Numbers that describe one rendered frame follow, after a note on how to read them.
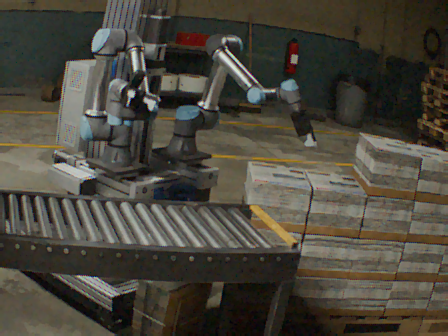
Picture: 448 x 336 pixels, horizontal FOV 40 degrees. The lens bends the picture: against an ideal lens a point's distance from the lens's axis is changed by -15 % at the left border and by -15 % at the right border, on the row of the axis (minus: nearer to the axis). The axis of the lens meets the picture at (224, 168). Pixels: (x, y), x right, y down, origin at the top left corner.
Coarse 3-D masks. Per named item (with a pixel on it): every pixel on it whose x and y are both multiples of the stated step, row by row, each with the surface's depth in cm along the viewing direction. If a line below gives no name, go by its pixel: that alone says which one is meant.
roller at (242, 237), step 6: (216, 210) 289; (222, 210) 288; (216, 216) 287; (222, 216) 283; (228, 216) 282; (222, 222) 280; (228, 222) 277; (234, 222) 276; (228, 228) 274; (234, 228) 271; (240, 228) 270; (234, 234) 268; (240, 234) 265; (246, 234) 264; (240, 240) 262; (246, 240) 259; (252, 240) 259; (246, 246) 256; (252, 246) 254; (258, 246) 254
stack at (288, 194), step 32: (256, 192) 329; (288, 192) 330; (320, 192) 331; (352, 192) 333; (320, 224) 335; (352, 224) 335; (384, 224) 336; (416, 224) 337; (320, 256) 338; (352, 256) 339; (384, 256) 340; (416, 256) 342; (256, 288) 343; (320, 288) 344; (352, 288) 345; (384, 288) 346; (416, 288) 347; (256, 320) 362; (288, 320) 348; (320, 320) 349; (352, 320) 350; (384, 320) 351; (416, 320) 352
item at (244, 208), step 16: (0, 192) 259; (16, 192) 263; (32, 192) 267; (32, 208) 266; (48, 208) 268; (208, 208) 292; (224, 208) 294; (240, 208) 296; (64, 224) 273; (80, 224) 275; (96, 224) 277; (112, 224) 280
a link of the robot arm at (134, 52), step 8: (128, 32) 305; (128, 40) 304; (136, 40) 306; (128, 48) 305; (136, 48) 304; (144, 48) 308; (128, 56) 306; (136, 56) 303; (136, 64) 302; (144, 64) 304; (144, 80) 299; (144, 88) 297; (144, 104) 294; (136, 112) 291; (144, 112) 293; (152, 112) 294; (136, 120) 294; (144, 120) 296; (152, 120) 298
